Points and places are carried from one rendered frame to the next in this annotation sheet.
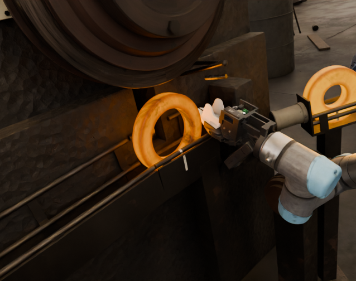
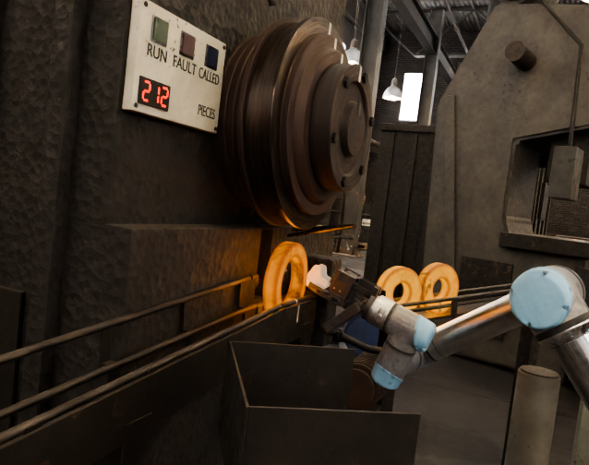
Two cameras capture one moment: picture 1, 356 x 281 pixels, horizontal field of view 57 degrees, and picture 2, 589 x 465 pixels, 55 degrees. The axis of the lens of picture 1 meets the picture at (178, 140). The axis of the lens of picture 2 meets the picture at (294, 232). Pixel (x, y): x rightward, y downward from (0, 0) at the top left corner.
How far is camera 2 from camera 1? 80 cm
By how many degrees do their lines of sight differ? 37
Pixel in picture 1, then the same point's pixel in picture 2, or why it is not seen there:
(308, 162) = (414, 317)
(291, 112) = not seen: hidden behind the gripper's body
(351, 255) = not seen: outside the picture
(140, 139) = (278, 273)
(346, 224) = not seen: outside the picture
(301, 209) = (400, 367)
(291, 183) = (398, 337)
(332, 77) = (402, 275)
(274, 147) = (385, 304)
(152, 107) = (290, 248)
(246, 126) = (358, 287)
